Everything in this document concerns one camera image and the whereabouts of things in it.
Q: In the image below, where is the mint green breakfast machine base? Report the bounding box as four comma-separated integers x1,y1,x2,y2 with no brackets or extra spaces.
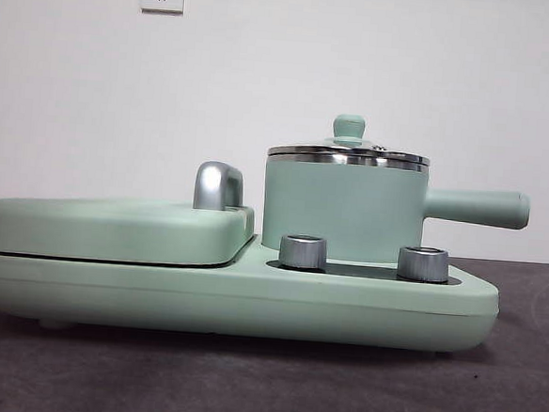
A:
0,236,503,362

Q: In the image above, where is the silver control knob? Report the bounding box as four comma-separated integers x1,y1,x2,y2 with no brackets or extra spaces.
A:
275,231,331,272
395,244,452,283

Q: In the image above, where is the mint green griddle lid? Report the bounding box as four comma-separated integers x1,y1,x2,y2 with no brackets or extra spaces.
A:
0,145,262,273

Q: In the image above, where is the glass pot lid green knob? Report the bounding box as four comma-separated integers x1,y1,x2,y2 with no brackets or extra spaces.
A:
264,108,434,173

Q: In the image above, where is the mint green handled pot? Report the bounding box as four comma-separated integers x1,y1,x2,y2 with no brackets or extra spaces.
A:
257,141,535,276

